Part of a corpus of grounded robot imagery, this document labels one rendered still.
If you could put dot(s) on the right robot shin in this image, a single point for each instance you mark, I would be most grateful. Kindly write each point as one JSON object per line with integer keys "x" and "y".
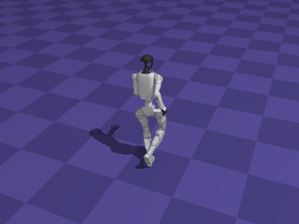
{"x": 155, "y": 143}

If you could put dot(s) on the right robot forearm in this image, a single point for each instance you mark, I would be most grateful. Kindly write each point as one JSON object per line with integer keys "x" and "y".
{"x": 160, "y": 103}

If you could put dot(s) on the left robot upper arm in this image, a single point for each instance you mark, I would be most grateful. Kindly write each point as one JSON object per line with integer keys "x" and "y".
{"x": 134, "y": 78}

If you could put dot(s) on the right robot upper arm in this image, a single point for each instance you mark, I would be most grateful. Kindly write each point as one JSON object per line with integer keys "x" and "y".
{"x": 158, "y": 81}

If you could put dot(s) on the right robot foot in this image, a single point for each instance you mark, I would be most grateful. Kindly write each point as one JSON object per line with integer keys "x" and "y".
{"x": 147, "y": 159}

